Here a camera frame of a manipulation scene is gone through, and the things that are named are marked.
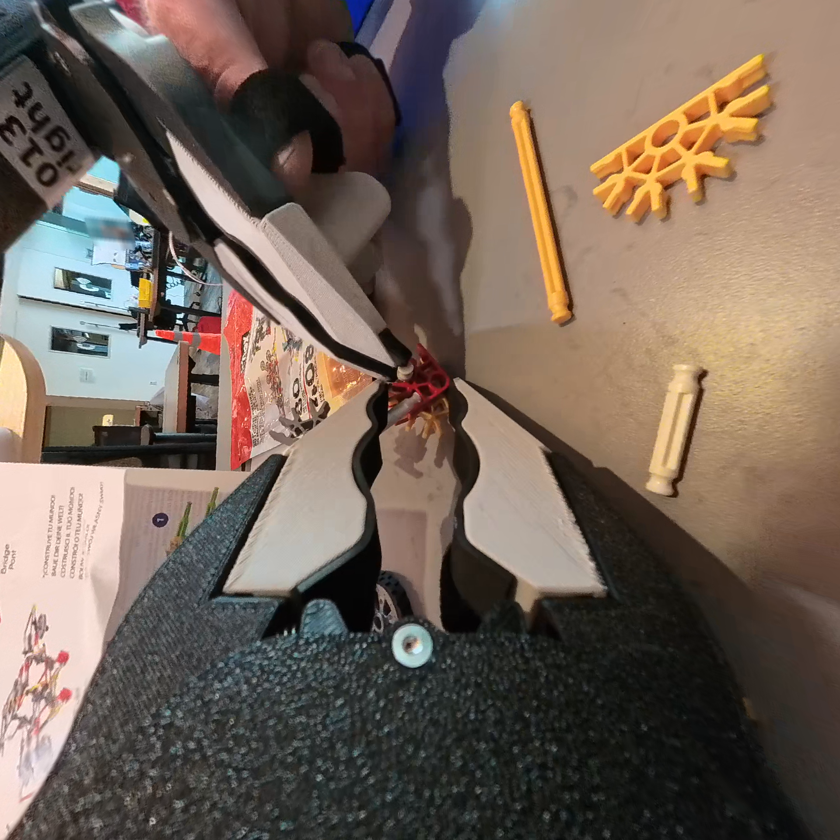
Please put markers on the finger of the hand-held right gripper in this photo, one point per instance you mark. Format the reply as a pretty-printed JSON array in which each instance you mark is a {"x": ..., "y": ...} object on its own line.
[
  {"x": 239, "y": 279},
  {"x": 315, "y": 275}
]

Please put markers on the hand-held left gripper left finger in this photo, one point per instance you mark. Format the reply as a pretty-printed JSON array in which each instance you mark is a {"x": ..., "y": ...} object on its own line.
[{"x": 308, "y": 518}]

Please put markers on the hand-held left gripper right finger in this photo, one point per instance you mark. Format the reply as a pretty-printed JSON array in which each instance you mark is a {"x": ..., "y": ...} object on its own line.
[{"x": 525, "y": 518}]

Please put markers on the grey snowflake connector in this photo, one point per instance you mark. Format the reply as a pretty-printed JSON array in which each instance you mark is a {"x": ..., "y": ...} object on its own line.
[{"x": 305, "y": 423}]

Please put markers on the red and yellow connector cluster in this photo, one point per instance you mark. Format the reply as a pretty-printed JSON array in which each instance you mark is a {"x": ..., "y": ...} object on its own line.
[{"x": 430, "y": 420}]

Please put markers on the red corner connector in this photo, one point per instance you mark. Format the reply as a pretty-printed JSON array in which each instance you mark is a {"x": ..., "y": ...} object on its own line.
[{"x": 433, "y": 387}]

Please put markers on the long yellow toy rod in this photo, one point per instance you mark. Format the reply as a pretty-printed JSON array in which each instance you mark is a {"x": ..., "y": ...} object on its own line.
[{"x": 539, "y": 210}]

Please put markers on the yellow half-round connector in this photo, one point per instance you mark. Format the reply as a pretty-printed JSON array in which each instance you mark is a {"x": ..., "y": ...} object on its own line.
[{"x": 620, "y": 156}]

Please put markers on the person's right hand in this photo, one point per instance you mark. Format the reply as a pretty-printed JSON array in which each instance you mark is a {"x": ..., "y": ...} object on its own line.
[{"x": 262, "y": 26}]

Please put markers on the orange traffic cone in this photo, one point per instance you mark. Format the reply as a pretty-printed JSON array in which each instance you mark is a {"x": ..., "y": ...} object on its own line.
[{"x": 197, "y": 340}]

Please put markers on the colourful construction toy bag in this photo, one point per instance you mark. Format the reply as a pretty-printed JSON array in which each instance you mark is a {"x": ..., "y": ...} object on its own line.
[{"x": 262, "y": 394}]

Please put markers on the grey toy wheel with tyre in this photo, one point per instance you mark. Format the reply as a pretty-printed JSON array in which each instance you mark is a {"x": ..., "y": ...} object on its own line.
[{"x": 390, "y": 604}]

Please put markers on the short white toy rod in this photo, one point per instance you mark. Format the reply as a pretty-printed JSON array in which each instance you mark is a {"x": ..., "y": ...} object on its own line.
[{"x": 676, "y": 430}]

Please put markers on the round wooden table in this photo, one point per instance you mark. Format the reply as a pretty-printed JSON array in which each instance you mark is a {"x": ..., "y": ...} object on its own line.
[{"x": 19, "y": 394}]

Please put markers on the blue plastic bin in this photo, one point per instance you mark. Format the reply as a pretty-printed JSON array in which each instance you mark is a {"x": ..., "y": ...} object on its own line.
[{"x": 407, "y": 39}]

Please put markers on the instruction sheet with model pictures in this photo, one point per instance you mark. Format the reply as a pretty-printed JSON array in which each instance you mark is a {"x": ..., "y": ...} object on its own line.
[{"x": 52, "y": 558}]

